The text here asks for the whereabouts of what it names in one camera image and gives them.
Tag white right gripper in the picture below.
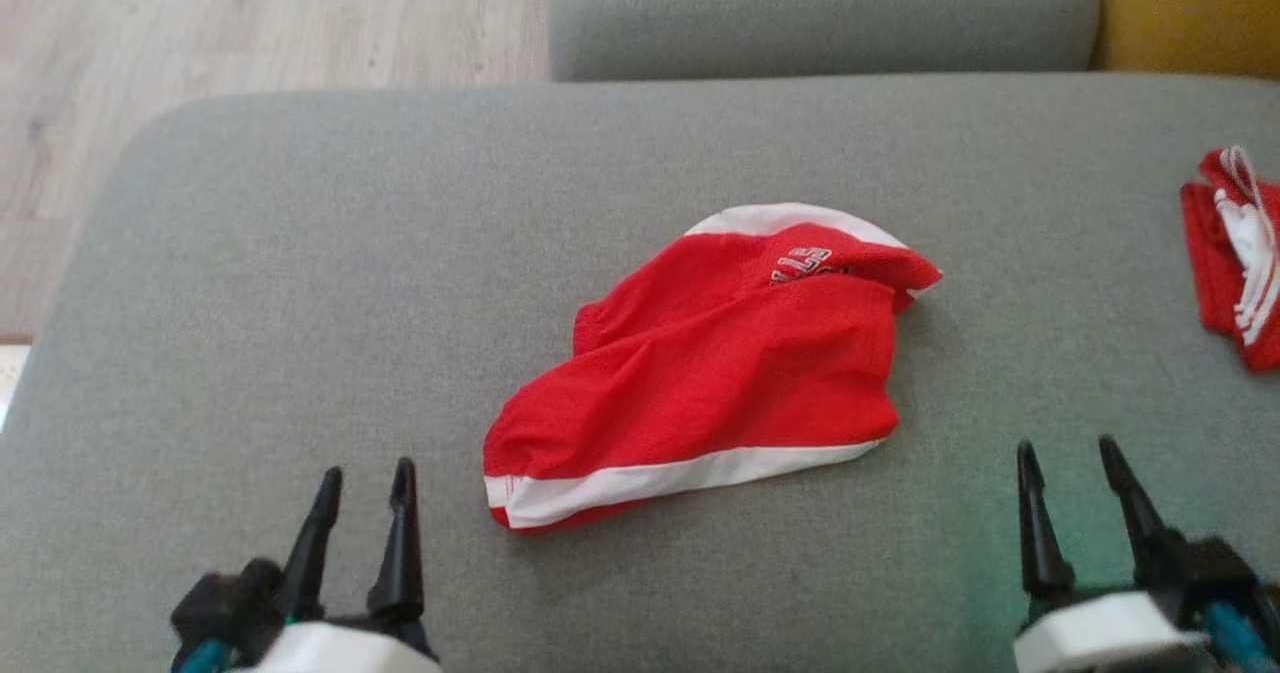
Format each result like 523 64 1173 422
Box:
1013 435 1216 673

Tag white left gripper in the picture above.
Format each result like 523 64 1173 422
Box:
235 458 441 673

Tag mustard yellow upholstered panel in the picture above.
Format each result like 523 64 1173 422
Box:
1090 0 1280 79

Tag grey fabric sofa seat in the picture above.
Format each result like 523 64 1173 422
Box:
0 73 1280 673

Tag red white basketball jersey shirt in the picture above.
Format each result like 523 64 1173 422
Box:
1180 145 1280 372

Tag red shorts with white band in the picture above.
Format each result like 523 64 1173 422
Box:
483 202 943 534

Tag grey fabric sofa cushion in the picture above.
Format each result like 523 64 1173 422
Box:
549 0 1101 82

